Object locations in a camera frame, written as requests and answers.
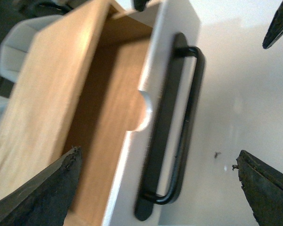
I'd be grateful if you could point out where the black drawer handle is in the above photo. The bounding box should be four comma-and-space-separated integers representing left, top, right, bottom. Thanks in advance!
134, 32, 205, 221

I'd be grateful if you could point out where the wooden drawer cabinet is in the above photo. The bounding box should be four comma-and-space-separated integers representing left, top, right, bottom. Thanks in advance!
0, 0, 122, 200

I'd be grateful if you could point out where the white drawer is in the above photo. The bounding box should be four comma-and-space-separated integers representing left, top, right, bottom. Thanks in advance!
65, 0, 200, 226

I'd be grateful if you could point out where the grey armchair left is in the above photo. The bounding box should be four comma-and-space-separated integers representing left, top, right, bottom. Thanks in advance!
0, 15, 62, 83

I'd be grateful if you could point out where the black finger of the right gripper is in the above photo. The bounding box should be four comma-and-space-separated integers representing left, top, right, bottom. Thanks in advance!
133, 0, 149, 11
262, 1, 283, 49

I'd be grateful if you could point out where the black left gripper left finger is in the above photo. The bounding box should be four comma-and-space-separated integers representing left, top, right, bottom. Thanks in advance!
0, 147, 82, 226

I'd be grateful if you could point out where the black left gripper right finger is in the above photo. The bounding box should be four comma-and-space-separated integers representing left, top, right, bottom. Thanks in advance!
232, 150, 283, 226

